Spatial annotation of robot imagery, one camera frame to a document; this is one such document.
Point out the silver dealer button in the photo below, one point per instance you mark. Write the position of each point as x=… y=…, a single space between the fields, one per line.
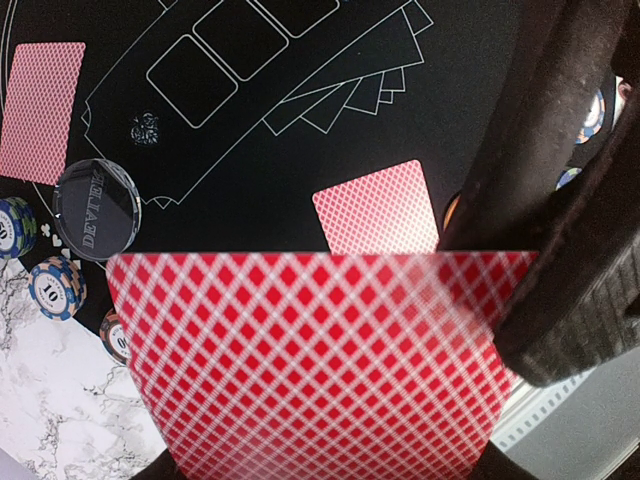
x=97 y=209

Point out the blue orange chip stack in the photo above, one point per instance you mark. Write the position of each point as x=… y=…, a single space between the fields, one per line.
x=595 y=119

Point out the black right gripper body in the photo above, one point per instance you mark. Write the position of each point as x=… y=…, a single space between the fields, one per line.
x=578 y=305

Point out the red card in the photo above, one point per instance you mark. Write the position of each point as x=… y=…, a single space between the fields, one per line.
x=385 y=212
x=38 y=110

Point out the orange big blind button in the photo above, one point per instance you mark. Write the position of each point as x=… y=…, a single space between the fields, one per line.
x=450 y=209

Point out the black white poker chip stack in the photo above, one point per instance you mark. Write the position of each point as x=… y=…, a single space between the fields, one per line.
x=58 y=287

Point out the red playing card deck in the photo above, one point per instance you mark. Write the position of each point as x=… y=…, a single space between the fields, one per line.
x=318 y=366

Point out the round black poker mat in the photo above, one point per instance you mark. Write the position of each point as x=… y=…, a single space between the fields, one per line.
x=229 y=115

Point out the green poker chip stack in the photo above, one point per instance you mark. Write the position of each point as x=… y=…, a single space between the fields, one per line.
x=18 y=228

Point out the red poker chip stack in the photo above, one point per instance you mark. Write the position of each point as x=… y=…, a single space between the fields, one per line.
x=113 y=338

